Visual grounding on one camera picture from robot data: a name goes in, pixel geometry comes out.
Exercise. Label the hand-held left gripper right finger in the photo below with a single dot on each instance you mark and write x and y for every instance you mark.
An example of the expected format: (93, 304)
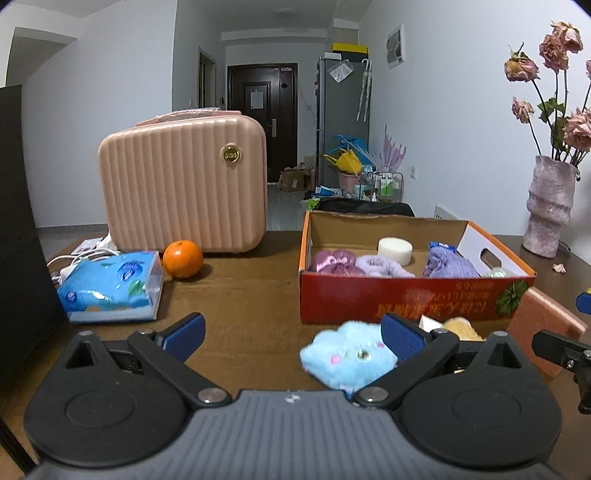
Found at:
(404, 341)

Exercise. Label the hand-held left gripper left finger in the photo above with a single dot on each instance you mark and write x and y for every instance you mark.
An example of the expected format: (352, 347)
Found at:
(187, 333)

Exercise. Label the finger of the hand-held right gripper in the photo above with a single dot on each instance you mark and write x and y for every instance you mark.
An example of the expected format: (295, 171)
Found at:
(585, 302)
(554, 346)

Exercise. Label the orange cardboard box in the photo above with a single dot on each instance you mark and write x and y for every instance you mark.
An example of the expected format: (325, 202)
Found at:
(392, 295)

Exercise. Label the yellow plush toy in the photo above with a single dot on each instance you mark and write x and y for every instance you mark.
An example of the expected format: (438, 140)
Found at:
(461, 328)

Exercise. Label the blue plush toy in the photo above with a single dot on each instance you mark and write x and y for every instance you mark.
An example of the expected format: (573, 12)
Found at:
(346, 357)

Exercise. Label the pink flat board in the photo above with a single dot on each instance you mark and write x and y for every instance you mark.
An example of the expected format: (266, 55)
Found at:
(545, 318)

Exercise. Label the fallen rose petal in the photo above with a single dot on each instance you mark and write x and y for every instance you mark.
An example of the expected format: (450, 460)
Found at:
(559, 266)

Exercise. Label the orange fruit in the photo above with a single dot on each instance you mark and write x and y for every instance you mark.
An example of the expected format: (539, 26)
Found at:
(183, 259)

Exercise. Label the lavender fluffy headband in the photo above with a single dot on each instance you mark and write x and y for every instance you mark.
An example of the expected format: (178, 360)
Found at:
(383, 268)

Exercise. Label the blue tissue pack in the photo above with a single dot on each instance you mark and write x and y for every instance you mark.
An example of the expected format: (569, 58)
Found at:
(111, 288)

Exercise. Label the purple knit cloth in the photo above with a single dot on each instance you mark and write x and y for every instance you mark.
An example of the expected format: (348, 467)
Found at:
(450, 265)

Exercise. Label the white plastic-wrapped item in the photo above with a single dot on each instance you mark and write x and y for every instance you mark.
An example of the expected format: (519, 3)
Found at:
(498, 272)

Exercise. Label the purple satin scrunchie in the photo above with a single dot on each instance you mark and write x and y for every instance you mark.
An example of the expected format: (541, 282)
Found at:
(332, 262)

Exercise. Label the white flat panel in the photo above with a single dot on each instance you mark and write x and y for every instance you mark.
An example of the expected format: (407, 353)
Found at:
(447, 213)

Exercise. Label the black covered chair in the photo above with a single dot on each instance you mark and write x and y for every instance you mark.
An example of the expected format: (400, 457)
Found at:
(364, 207)

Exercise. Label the pink ribbed suitcase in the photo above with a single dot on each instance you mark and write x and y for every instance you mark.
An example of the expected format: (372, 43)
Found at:
(184, 189)

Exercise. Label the metal cart with bottles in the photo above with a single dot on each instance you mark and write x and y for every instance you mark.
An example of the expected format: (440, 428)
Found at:
(383, 184)

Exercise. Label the green and blue packages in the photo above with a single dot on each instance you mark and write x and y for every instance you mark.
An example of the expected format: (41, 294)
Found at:
(321, 196)

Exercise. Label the pink bucket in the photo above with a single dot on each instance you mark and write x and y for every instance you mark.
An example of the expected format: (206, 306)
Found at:
(348, 182)

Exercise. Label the dried pink rose bouquet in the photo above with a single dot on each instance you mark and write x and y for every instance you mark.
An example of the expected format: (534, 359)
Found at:
(577, 129)

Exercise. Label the brown cardboard carton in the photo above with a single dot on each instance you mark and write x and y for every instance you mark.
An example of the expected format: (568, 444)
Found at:
(294, 181)

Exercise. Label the purple wing decoration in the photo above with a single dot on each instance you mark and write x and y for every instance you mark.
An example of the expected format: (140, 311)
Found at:
(392, 152)

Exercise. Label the dark wooden entrance door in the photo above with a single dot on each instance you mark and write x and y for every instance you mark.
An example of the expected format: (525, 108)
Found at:
(258, 134)

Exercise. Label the pink folded cloth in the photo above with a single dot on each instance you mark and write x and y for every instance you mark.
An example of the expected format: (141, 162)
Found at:
(189, 116)

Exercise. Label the grey refrigerator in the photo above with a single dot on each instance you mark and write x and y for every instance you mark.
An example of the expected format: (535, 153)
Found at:
(341, 115)

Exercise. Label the white paper notice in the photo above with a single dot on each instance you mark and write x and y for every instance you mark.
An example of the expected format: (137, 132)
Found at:
(256, 99)

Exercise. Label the folded white umbrella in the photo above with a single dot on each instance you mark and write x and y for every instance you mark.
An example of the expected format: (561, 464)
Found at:
(364, 92)

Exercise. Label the side door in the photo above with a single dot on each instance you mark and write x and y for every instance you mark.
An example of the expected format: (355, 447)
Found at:
(207, 78)

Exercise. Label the clear plastic bag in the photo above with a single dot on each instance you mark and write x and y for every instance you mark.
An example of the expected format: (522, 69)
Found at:
(340, 72)

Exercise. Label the yellow box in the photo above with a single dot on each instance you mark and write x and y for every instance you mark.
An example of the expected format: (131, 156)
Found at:
(351, 48)

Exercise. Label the framed wall picture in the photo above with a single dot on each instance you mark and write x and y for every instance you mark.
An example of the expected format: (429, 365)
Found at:
(395, 46)

